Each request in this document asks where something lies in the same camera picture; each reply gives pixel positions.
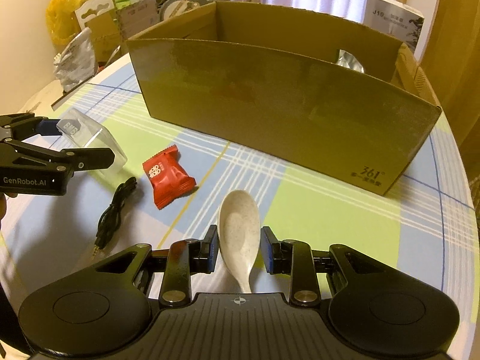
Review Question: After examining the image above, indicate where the clear plastic case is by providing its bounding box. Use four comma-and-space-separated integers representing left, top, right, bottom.
56, 108, 128, 176

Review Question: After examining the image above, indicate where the white speckled spoon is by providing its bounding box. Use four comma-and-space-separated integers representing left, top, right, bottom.
217, 189, 260, 293

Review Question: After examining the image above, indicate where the black audio cable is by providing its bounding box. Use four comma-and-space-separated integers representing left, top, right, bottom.
92, 176, 139, 258

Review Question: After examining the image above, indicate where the red snack packet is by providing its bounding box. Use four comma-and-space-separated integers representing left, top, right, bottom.
142, 145, 196, 210

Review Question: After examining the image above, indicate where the silver foil pouch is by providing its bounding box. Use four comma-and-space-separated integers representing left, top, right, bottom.
336, 49, 365, 73

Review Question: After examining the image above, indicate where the person's left hand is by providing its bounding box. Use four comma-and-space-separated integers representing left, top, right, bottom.
0, 192, 18, 221

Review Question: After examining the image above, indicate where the checked tablecloth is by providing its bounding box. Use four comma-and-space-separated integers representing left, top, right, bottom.
0, 52, 480, 331

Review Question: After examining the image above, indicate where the crumpled silver plastic bag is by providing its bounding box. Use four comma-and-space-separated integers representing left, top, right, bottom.
53, 27, 98, 93

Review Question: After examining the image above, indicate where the yellow plastic bag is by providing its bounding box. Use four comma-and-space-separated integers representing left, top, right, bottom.
46, 0, 88, 47

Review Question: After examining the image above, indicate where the brown cardboard carton stack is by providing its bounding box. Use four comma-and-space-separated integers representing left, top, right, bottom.
75, 0, 159, 63

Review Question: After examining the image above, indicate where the large brown cardboard box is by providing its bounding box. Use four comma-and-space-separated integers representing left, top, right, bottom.
127, 2, 442, 195

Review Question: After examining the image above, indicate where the dark oval noodle bowl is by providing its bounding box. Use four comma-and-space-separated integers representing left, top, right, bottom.
160, 0, 229, 21

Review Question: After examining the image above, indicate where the white humidifier box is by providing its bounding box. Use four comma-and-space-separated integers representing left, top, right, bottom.
363, 0, 425, 52

